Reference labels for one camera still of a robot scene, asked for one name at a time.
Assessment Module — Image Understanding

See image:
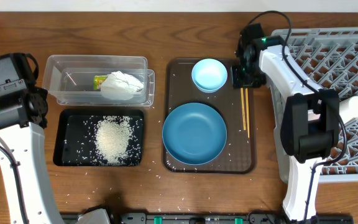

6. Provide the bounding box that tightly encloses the light blue bowl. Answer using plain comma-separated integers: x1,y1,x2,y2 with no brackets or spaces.
191,58,228,93

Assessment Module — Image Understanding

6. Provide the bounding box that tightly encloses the green yellow snack wrapper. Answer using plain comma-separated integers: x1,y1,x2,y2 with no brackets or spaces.
93,75,108,90

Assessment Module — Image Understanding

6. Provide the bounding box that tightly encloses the white tissue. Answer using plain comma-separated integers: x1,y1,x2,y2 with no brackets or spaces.
99,71,144,100

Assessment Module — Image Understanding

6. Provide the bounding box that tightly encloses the black plastic tray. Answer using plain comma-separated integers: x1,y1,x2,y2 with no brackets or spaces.
53,109,145,166

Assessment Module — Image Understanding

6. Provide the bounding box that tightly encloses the clear plastic bin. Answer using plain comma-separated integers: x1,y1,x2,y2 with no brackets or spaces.
42,55,155,106

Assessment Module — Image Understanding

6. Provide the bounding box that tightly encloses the dark blue plate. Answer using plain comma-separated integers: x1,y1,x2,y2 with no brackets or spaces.
162,103,227,166

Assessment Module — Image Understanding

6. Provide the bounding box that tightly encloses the small white cup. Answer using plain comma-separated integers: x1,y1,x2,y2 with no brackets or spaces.
339,96,358,124

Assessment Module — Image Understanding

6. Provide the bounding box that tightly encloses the wooden chopstick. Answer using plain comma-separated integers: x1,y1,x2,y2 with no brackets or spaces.
245,88,250,138
240,88,247,131

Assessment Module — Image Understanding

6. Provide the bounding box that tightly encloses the grey dishwasher rack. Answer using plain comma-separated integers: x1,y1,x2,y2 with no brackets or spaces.
272,27,358,183

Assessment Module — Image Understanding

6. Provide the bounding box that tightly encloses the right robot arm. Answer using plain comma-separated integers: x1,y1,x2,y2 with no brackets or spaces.
231,24,343,223

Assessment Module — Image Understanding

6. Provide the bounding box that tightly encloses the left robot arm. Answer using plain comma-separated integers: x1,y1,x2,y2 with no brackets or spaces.
0,80,63,223

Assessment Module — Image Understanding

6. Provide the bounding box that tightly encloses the white rice pile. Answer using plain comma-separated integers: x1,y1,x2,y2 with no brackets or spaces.
70,115,142,166

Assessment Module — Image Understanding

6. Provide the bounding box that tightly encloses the brown serving tray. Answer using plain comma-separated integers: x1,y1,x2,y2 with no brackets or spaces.
162,58,257,174

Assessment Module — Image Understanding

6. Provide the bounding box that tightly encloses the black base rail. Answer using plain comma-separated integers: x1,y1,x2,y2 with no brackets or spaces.
60,205,354,224

